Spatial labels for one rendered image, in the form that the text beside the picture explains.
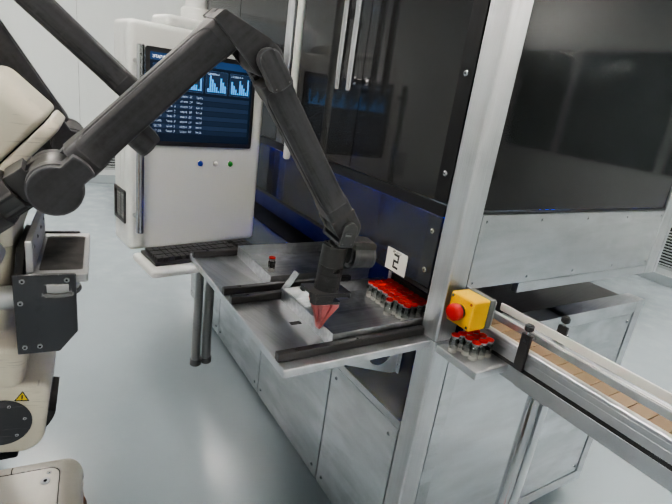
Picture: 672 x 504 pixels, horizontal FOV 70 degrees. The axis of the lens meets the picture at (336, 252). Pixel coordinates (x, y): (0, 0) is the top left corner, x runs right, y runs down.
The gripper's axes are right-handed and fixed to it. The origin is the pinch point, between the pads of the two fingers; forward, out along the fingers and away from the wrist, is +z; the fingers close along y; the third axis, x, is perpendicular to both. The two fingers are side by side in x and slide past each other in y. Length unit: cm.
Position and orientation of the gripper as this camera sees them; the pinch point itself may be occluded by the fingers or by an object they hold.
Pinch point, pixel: (318, 324)
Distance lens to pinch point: 113.6
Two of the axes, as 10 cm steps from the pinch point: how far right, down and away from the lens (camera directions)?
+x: -5.2, -3.3, 7.9
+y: 8.3, 0.2, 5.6
